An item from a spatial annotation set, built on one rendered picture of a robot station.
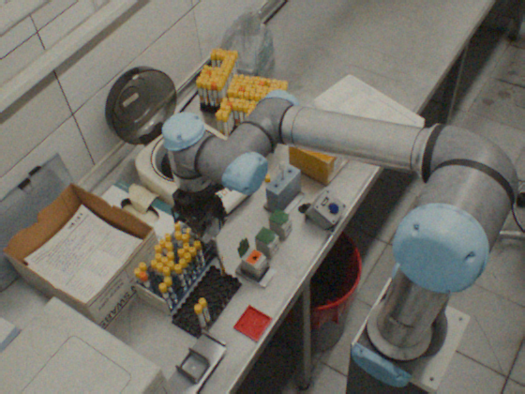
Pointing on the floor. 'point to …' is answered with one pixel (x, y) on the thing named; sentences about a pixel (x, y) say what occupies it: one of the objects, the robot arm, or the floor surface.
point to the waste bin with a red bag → (344, 264)
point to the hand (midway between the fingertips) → (213, 229)
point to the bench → (292, 26)
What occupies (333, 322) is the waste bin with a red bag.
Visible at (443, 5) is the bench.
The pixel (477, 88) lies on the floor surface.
